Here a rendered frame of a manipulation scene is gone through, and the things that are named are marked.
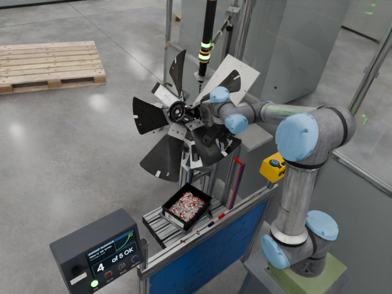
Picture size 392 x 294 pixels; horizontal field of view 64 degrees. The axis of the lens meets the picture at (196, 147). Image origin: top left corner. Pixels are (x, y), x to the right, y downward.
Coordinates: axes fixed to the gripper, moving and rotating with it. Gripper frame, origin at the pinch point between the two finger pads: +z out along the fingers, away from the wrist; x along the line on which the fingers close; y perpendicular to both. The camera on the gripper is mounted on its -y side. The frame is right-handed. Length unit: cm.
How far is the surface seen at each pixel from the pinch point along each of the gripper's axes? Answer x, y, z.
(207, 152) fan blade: 3.8, -5.2, 1.0
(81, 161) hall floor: 147, -55, 109
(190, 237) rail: -13.3, -33.7, 25.2
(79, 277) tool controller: -19, -74, -22
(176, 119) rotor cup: 29.7, -4.3, -1.0
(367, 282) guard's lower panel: -80, 43, 105
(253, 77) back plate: 25, 45, 0
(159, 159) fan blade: 26.0, -21.6, 13.4
